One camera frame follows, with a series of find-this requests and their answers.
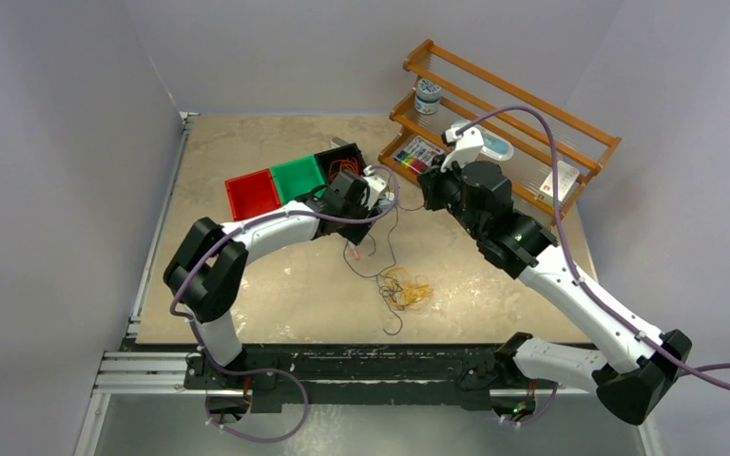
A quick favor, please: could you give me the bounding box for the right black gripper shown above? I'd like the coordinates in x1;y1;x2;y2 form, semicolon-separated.
418;153;487;240

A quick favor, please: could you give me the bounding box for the orange cable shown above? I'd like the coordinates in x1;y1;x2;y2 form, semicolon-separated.
327;157;363;181

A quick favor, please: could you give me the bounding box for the black plastic bin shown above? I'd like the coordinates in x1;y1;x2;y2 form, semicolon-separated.
314;143;367;183

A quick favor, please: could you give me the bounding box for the green plastic bin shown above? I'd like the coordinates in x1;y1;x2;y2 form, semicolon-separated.
270;156;326;204

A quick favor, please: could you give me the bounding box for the purple thin cable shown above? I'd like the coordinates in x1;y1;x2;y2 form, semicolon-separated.
375;276;420;337
342;200;426;281

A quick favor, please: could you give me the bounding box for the red plastic bin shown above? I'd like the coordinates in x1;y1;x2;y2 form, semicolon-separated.
224;169;281;220

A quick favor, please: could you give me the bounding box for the yellow cable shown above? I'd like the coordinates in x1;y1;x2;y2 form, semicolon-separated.
380;266;435;311

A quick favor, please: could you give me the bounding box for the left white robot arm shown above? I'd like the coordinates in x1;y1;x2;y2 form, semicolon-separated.
163;171;396;389

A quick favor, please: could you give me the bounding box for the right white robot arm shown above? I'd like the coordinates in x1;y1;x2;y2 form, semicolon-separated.
417;161;692;425

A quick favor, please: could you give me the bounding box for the blue packaged tool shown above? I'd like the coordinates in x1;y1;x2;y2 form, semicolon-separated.
475;124;515;162

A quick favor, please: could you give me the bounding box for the grey white stapler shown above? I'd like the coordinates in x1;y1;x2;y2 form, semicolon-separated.
330;137;350;148

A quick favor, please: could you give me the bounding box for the coloured marker pack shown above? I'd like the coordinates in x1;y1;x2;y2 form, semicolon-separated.
391;136;445;176

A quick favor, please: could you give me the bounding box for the wooden tiered shelf rack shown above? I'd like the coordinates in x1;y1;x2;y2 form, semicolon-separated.
379;40;622;222

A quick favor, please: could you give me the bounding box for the white red small box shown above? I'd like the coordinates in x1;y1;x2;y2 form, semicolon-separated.
535;160;581;207

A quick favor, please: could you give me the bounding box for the white blue round jar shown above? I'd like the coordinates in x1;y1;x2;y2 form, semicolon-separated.
414;78;442;115

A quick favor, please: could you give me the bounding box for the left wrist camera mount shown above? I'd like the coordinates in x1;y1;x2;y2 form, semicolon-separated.
363;165;396;212

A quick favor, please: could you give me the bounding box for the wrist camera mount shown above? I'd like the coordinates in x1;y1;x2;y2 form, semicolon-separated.
440;125;485;172
363;165;396;212

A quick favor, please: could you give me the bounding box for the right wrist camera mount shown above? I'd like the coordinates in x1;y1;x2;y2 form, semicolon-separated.
440;125;485;172

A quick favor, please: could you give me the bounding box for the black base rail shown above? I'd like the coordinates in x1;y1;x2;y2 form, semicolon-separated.
94;342;605;417

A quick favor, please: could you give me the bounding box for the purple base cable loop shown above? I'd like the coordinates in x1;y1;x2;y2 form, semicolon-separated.
203;367;311;445

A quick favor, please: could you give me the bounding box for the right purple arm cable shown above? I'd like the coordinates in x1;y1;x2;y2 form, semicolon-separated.
455;105;730;399

